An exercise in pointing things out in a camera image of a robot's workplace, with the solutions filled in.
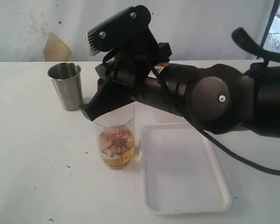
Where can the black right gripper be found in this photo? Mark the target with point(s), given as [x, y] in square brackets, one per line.
[121, 79]

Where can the clear shaker body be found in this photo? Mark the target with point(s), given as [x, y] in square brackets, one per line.
[120, 119]

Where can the stainless steel cup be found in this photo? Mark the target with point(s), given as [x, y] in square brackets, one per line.
[66, 80]

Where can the gold foil coins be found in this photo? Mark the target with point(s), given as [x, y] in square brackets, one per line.
[116, 149]

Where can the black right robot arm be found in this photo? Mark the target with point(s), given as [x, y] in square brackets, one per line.
[218, 99]

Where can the white rectangular tray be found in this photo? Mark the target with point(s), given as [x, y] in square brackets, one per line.
[180, 172]

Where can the white backdrop sheet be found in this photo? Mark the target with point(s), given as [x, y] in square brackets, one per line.
[195, 29]

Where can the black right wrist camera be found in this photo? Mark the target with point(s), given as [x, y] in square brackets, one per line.
[127, 29]

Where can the black window frame post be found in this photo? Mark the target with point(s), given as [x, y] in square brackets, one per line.
[272, 14]

